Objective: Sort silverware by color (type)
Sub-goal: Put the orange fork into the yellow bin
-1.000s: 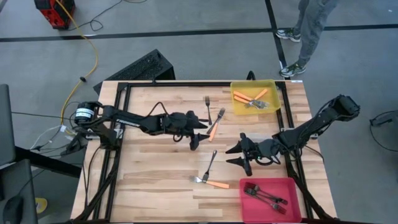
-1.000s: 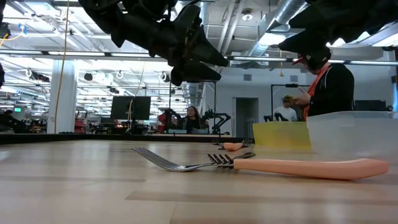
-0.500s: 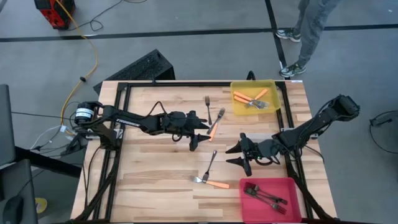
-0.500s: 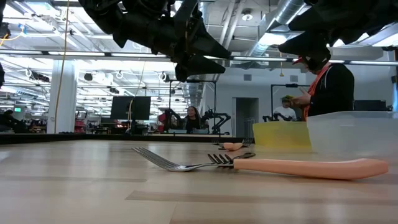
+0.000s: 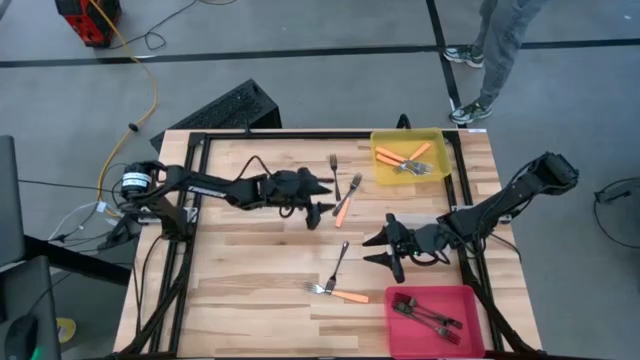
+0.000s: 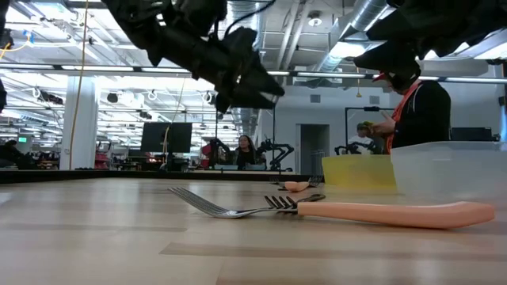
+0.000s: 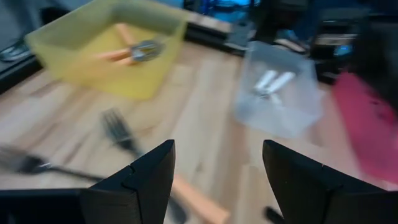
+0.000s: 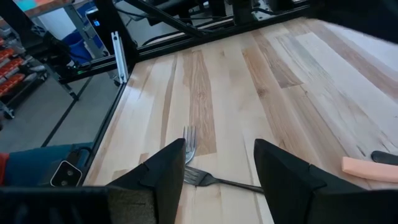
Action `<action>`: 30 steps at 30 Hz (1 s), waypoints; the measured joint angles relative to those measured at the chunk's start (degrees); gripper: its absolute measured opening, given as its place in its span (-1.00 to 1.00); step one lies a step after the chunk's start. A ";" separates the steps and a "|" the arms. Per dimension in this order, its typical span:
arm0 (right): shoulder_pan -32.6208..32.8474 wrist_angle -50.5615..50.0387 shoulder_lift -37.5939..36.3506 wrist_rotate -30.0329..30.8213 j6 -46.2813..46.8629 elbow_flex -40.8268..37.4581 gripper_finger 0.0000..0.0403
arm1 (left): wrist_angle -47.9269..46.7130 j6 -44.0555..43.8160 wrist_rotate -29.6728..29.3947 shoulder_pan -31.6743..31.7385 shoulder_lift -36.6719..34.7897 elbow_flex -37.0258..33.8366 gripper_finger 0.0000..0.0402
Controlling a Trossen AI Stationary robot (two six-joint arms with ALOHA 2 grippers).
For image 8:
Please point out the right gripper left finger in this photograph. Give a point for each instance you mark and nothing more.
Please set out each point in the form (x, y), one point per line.
(140, 199)

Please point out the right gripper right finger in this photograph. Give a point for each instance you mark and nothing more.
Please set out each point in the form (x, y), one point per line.
(304, 199)

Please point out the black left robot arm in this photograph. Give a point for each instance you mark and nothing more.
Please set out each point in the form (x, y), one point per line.
(242, 9)

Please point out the smartphone with dark case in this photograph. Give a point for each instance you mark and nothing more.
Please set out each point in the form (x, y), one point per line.
(66, 174)

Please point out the person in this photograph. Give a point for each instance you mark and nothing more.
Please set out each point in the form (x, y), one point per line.
(37, 165)

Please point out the silver aluminium extrusion piece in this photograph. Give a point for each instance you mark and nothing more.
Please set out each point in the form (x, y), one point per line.
(119, 57)

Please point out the blue plastic bin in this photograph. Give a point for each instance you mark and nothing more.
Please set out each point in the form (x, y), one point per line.
(77, 46)

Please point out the black computer tower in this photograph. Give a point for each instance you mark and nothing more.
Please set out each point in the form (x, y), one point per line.
(96, 28)

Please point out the shelf rack with red bins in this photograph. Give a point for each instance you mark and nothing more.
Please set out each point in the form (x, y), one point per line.
(9, 67)

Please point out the black aluminium table frame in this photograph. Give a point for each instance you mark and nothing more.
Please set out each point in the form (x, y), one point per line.
(186, 42)

